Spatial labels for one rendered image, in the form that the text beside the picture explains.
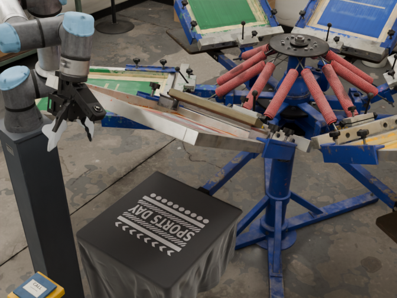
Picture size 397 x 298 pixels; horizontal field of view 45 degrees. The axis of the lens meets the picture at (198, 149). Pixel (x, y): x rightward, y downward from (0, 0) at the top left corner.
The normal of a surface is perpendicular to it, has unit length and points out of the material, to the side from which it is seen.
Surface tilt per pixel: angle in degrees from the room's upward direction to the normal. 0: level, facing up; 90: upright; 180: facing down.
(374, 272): 0
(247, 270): 0
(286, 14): 90
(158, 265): 0
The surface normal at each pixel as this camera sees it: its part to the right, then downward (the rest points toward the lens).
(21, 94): 0.44, 0.52
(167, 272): 0.01, -0.82
